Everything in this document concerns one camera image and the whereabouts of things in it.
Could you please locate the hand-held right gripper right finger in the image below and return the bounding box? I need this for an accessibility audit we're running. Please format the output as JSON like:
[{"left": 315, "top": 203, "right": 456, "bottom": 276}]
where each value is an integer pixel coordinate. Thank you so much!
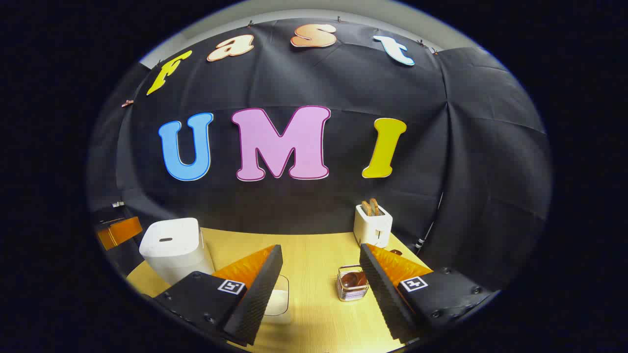
[{"left": 359, "top": 243, "right": 494, "bottom": 344}]

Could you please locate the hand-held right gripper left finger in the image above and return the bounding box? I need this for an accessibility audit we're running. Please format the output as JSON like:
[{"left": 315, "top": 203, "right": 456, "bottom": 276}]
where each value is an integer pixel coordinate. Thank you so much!
[{"left": 154, "top": 244, "right": 284, "bottom": 347}]

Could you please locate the brown wooden spoon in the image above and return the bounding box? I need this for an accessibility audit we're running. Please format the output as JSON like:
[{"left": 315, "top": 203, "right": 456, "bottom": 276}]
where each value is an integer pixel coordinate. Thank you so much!
[{"left": 341, "top": 250, "right": 403, "bottom": 290}]

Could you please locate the wire chopstick holder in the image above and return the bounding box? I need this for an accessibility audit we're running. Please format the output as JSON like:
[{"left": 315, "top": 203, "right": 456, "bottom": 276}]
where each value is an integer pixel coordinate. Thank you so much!
[{"left": 337, "top": 265, "right": 369, "bottom": 302}]

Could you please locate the white rice cooker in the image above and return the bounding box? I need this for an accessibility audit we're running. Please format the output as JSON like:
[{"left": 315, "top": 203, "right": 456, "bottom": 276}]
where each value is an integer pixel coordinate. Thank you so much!
[{"left": 139, "top": 217, "right": 215, "bottom": 286}]

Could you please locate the white toaster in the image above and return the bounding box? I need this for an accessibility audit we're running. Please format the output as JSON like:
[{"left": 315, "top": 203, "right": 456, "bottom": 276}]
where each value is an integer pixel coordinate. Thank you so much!
[{"left": 353, "top": 203, "right": 393, "bottom": 249}]

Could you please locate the black backdrop cloth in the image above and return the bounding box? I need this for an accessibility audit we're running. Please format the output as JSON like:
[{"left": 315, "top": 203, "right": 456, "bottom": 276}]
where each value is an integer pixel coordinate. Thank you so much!
[{"left": 88, "top": 17, "right": 552, "bottom": 290}]

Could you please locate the thin hanging cable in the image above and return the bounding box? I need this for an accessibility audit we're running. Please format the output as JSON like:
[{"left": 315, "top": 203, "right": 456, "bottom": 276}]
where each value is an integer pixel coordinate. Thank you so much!
[{"left": 416, "top": 191, "right": 445, "bottom": 251}]

